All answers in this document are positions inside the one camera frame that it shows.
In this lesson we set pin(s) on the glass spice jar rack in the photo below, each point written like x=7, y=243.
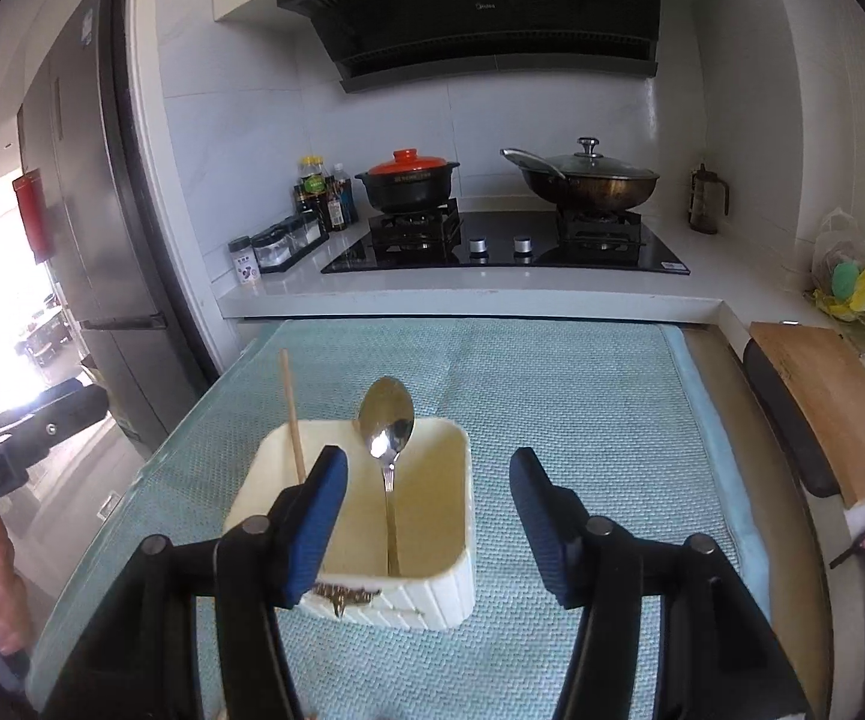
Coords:
x=286, y=247

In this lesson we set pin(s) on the dining table with chairs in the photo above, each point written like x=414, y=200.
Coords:
x=46, y=334

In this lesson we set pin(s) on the silver stove knob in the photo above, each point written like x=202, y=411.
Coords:
x=479, y=249
x=524, y=246

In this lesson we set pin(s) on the wooden cutting board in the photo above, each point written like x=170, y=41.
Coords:
x=837, y=405

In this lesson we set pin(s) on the clear plastic bag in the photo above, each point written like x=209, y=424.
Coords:
x=834, y=240

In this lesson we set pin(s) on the black glass gas stove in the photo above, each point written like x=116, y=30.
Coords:
x=507, y=240

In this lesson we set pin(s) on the red fire extinguisher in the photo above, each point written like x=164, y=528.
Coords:
x=33, y=217

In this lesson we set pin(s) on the wooden chopstick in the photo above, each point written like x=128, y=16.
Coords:
x=291, y=405

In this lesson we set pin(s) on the metal spoon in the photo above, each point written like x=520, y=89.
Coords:
x=386, y=424

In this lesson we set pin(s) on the dark metal wok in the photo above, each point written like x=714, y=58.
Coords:
x=590, y=191

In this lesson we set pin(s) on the dark sauce bottle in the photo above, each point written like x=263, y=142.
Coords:
x=337, y=210

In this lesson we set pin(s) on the cream ribbed utensil holder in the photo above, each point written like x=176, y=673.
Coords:
x=432, y=540

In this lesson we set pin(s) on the black clay pot red lid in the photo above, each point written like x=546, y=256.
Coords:
x=406, y=184

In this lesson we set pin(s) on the white spice bottle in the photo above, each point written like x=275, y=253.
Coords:
x=243, y=264

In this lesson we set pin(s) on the teal woven mat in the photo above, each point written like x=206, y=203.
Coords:
x=552, y=390

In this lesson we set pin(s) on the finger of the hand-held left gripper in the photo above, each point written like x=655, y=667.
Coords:
x=65, y=412

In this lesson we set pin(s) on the clear-capped sauce bottle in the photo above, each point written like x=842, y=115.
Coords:
x=341, y=172

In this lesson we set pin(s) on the light blue cloth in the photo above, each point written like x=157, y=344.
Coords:
x=717, y=450

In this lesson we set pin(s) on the glass wok lid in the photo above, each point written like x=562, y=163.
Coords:
x=590, y=163

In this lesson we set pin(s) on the black range hood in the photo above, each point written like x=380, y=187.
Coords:
x=477, y=22

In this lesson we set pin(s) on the grey steel refrigerator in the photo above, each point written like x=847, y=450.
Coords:
x=102, y=202

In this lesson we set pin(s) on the green sponge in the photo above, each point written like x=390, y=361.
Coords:
x=845, y=281

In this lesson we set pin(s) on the glass french press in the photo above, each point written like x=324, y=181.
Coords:
x=705, y=202

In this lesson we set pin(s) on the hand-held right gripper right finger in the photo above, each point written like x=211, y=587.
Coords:
x=541, y=532

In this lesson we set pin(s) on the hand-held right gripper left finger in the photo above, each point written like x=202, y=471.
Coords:
x=316, y=532

